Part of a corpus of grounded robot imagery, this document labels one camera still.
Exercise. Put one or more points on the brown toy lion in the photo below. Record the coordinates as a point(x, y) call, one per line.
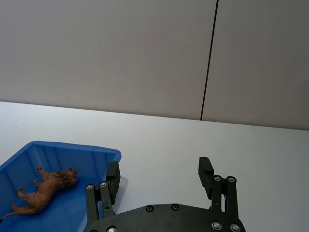
point(46, 191)

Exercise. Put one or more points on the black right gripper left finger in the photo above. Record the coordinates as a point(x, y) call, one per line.
point(109, 191)

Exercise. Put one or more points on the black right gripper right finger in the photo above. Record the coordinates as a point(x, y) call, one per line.
point(218, 191)

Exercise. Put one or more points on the blue plastic bin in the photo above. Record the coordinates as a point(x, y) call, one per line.
point(60, 183)

